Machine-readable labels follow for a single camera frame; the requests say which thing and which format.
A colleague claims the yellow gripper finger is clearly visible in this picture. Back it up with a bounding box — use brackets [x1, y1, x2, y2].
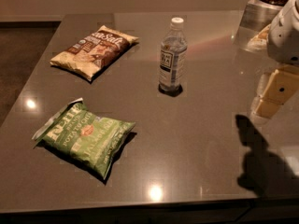
[250, 73, 270, 124]
[263, 66, 299, 118]

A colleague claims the clear blue plastic water bottle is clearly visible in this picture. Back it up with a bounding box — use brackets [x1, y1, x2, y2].
[159, 17, 188, 95]

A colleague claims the metal snack dispenser base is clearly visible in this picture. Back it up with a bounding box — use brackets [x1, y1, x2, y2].
[240, 0, 281, 31]

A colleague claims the brown sea salt chips bag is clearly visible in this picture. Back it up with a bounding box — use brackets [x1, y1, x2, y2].
[50, 25, 137, 81]

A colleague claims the green jalapeno potato chips bag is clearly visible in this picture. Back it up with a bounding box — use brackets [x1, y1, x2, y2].
[32, 98, 135, 179]

